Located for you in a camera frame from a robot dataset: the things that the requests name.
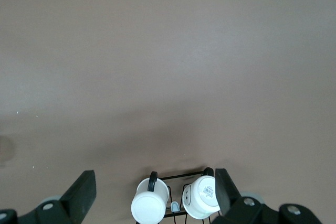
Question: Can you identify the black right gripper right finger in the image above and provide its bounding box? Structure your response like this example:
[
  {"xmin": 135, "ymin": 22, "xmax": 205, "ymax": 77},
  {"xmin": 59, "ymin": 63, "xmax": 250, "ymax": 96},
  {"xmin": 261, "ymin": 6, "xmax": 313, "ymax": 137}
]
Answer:
[{"xmin": 209, "ymin": 168, "xmax": 324, "ymax": 224}]

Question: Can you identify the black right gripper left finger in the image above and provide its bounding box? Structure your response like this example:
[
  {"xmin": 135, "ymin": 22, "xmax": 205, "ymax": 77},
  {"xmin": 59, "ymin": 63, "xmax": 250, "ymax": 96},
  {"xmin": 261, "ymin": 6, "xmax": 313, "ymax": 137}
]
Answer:
[{"xmin": 0, "ymin": 169, "xmax": 98, "ymax": 224}]

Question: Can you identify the white mug with printed base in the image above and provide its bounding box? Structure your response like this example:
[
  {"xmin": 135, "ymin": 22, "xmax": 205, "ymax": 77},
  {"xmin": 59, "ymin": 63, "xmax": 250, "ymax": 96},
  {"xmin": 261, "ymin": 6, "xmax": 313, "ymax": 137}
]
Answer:
[{"xmin": 181, "ymin": 175, "xmax": 222, "ymax": 221}]

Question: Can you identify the black wire mug rack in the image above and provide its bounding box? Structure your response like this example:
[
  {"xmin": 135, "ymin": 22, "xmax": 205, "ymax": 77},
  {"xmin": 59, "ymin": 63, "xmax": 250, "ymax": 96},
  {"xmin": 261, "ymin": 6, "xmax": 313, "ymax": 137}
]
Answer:
[{"xmin": 146, "ymin": 167, "xmax": 219, "ymax": 224}]

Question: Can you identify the white mug with black handle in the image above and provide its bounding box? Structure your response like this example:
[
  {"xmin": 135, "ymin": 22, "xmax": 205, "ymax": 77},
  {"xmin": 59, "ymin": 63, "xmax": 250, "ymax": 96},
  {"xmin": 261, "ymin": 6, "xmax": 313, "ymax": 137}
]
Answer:
[{"xmin": 131, "ymin": 170, "xmax": 170, "ymax": 224}]

